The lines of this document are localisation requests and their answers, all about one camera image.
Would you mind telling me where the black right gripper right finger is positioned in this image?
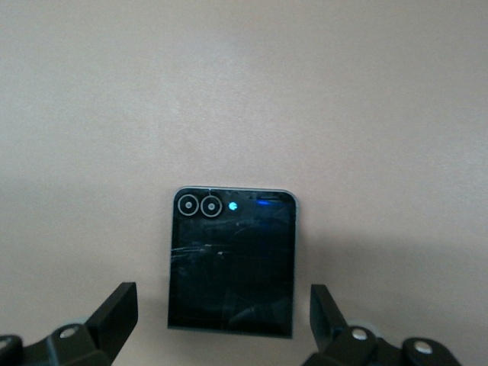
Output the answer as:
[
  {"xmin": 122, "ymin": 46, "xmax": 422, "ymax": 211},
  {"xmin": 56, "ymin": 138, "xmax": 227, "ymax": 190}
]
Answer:
[{"xmin": 304, "ymin": 284, "xmax": 464, "ymax": 366}]

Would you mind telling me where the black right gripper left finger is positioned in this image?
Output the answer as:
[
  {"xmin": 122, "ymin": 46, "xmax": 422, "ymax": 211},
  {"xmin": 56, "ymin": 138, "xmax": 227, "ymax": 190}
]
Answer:
[{"xmin": 0, "ymin": 281, "xmax": 139, "ymax": 366}]

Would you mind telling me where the small black flip phone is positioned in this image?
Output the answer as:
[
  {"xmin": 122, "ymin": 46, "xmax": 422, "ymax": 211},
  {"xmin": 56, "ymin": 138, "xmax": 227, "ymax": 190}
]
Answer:
[{"xmin": 166, "ymin": 185, "xmax": 298, "ymax": 339}]

